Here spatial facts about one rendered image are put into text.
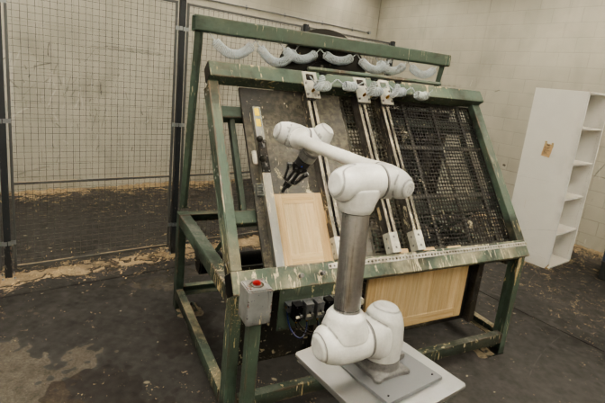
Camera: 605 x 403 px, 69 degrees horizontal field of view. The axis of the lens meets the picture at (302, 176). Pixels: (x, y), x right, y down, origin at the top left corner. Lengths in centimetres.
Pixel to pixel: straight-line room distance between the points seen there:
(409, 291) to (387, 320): 143
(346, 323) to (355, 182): 52
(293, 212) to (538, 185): 389
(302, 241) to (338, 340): 90
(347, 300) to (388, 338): 25
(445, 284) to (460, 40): 551
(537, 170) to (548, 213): 51
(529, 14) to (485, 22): 70
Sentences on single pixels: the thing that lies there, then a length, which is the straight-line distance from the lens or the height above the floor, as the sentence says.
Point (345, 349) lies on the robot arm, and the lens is 171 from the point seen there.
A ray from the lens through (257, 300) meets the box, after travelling 206.
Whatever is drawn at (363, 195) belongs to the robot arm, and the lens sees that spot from 153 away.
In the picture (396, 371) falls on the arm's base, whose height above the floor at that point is 78.
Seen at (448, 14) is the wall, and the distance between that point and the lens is 848.
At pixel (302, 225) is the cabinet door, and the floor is 107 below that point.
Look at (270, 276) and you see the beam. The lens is 231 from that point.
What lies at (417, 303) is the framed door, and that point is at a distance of 332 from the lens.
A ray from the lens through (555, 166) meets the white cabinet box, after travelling 576.
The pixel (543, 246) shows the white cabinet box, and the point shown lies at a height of 26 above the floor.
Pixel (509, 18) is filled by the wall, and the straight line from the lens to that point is 785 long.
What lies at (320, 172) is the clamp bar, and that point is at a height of 134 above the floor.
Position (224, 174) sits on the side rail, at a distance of 238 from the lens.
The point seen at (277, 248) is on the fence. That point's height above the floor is 98.
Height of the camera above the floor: 187
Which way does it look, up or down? 13 degrees down
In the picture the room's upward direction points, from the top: 6 degrees clockwise
